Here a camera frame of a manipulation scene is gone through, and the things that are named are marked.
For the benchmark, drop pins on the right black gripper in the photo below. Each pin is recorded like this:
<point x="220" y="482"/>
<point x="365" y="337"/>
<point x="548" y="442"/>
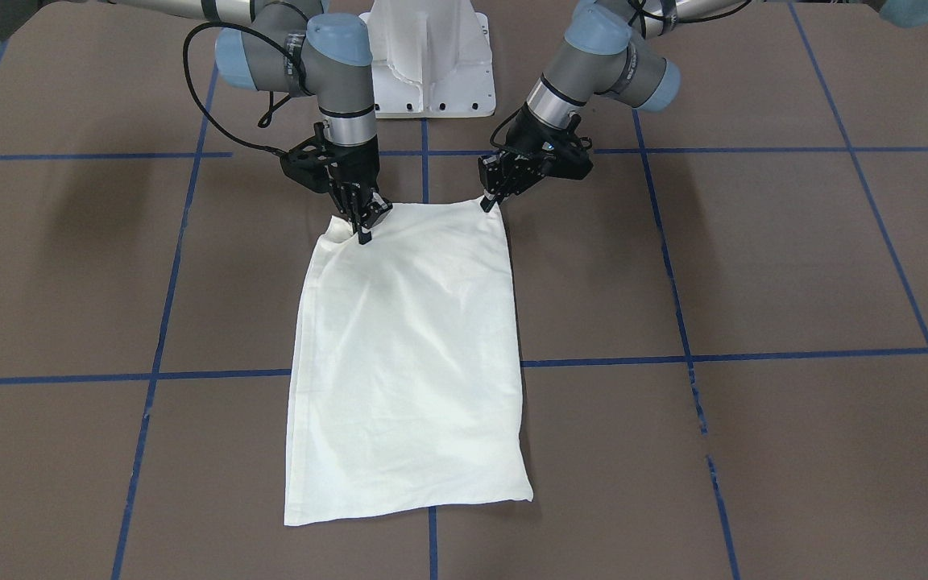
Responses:
<point x="357" y="168"/>

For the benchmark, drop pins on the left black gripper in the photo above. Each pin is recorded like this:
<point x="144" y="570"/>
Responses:
<point x="527" y="139"/>

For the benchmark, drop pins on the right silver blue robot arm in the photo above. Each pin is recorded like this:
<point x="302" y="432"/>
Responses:
<point x="293" y="49"/>

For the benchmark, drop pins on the cream long-sleeve printed shirt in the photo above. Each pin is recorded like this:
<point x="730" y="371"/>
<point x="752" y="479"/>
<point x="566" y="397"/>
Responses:
<point x="406" y="390"/>

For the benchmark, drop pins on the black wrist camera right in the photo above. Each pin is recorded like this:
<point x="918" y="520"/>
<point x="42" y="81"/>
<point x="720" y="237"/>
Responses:
<point x="308" y="164"/>

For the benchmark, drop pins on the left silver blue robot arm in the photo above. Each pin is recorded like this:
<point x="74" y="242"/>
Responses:
<point x="855" y="76"/>

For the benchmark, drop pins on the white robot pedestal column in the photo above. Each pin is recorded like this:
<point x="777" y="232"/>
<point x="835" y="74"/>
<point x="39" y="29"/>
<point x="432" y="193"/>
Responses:
<point x="431" y="59"/>

